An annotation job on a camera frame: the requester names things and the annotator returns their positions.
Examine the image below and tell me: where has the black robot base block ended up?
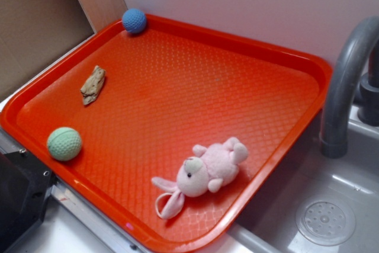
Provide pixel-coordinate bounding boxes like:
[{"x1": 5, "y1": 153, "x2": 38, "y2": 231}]
[{"x1": 1, "y1": 149, "x2": 54, "y2": 252}]

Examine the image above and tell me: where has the pink plush bunny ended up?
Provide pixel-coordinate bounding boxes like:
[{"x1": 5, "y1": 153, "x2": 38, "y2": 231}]
[{"x1": 152, "y1": 137, "x2": 249, "y2": 220}]

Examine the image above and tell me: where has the orange plastic tray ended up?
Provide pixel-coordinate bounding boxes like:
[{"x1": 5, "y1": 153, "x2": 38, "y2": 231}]
[{"x1": 1, "y1": 15, "x2": 332, "y2": 252}]

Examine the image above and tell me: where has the beige wood chunk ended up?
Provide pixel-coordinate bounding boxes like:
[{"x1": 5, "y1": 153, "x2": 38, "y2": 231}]
[{"x1": 80, "y1": 66, "x2": 106, "y2": 106}]

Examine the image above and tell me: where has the blue dimpled ball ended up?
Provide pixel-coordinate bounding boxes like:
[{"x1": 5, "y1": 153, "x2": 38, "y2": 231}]
[{"x1": 121, "y1": 8, "x2": 147, "y2": 34}]

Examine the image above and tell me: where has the green dimpled ball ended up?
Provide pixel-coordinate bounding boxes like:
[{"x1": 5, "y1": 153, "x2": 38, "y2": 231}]
[{"x1": 47, "y1": 127, "x2": 82, "y2": 161}]

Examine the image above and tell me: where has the grey curved faucet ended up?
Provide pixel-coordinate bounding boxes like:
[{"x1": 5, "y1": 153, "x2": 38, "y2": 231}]
[{"x1": 319, "y1": 16, "x2": 378, "y2": 158}]

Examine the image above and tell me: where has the grey toy sink basin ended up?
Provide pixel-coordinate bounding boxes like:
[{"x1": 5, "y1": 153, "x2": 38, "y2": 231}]
[{"x1": 229, "y1": 119, "x2": 378, "y2": 252}]

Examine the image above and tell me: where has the brown cardboard panel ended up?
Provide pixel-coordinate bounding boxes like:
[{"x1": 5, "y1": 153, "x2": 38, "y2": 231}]
[{"x1": 1, "y1": 0, "x2": 126, "y2": 100}]

